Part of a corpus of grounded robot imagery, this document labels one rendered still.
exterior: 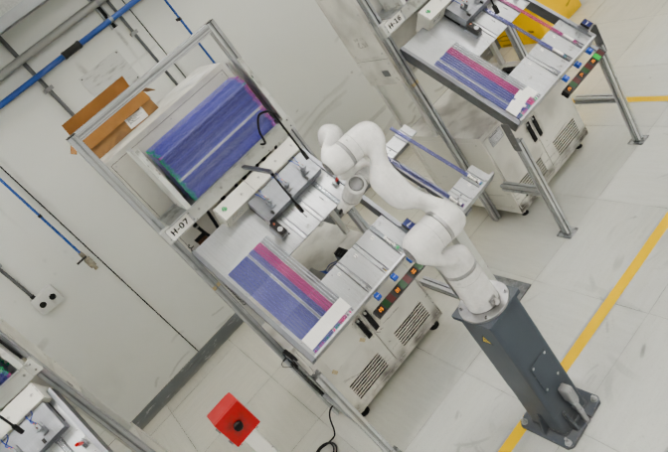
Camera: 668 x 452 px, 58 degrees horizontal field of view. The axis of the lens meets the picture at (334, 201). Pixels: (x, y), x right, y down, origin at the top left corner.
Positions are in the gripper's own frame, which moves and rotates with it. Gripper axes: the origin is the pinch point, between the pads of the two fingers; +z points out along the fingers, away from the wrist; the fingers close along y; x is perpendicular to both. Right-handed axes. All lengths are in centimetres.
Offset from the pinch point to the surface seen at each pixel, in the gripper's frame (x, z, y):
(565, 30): 19, -2, -149
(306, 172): -24.1, -1.9, 0.3
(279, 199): -24.3, -1.0, 17.6
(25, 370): -47, -4, 135
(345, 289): 23.6, -3.1, 28.6
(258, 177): -38.1, -0.8, 16.4
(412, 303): 52, 47, 0
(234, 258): -21, 5, 50
